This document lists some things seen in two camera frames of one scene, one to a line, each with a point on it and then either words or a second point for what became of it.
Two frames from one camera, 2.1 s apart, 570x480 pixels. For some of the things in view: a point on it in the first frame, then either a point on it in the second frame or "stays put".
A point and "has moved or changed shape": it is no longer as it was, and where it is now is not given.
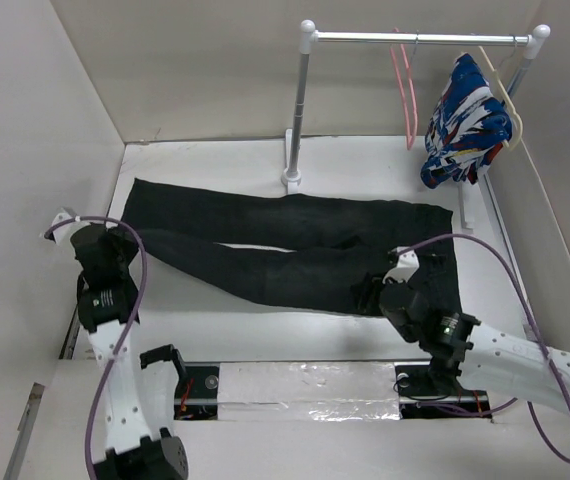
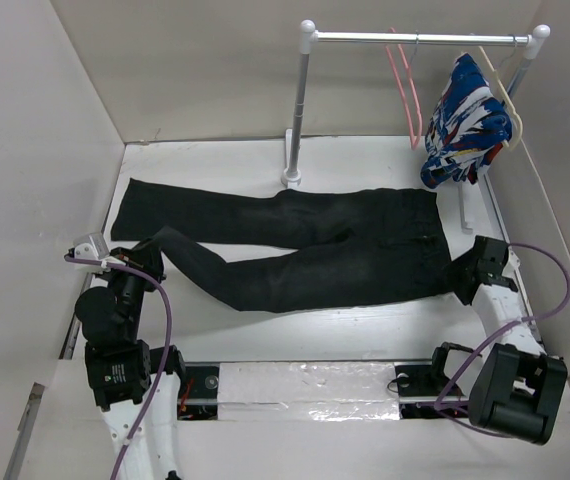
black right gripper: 361,291 → 452,270
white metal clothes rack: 308,35 stays put
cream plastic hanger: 508,101 stays put
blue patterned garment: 467,128 stays put
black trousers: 293,252 has moved or changed shape
